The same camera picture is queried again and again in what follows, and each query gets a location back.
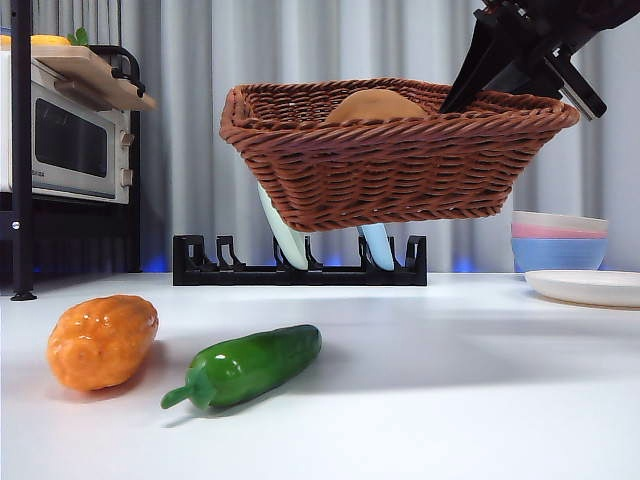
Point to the pink bowl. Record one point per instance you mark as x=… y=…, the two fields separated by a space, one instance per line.
x=545 y=232

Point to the light blue plate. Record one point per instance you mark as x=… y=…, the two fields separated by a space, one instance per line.
x=380 y=250

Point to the green toy leaf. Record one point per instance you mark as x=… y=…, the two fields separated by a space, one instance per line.
x=79 y=37

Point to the black dish rack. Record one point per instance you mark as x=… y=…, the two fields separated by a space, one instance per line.
x=300 y=278

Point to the tan toy potato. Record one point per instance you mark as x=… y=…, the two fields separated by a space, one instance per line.
x=375 y=107

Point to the cream bowl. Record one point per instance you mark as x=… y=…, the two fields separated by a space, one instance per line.
x=555 y=220

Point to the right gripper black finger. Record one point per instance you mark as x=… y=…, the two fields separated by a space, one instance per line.
x=535 y=75
x=487 y=55

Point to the orange toy corn cob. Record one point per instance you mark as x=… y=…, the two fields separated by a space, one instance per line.
x=100 y=345

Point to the green toy cucumber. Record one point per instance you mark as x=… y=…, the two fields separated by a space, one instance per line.
x=255 y=362

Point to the blue bowl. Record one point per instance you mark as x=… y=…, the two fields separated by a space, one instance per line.
x=555 y=255

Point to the yellow toy fruit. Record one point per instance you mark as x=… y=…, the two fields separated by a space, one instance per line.
x=50 y=41

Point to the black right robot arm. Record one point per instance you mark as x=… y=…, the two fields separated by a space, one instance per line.
x=600 y=15

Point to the black metal shelf frame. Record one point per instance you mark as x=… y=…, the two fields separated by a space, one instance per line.
x=21 y=150

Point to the grey curtain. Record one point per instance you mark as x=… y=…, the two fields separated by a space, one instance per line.
x=300 y=45

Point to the pale green plate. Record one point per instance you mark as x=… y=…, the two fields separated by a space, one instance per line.
x=287 y=245

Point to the white plate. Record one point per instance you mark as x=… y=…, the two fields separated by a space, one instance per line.
x=585 y=287

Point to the wooden cutting board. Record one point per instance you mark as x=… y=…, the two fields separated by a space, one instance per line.
x=95 y=77

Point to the brown wicker basket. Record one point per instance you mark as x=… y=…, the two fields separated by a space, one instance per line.
x=390 y=175

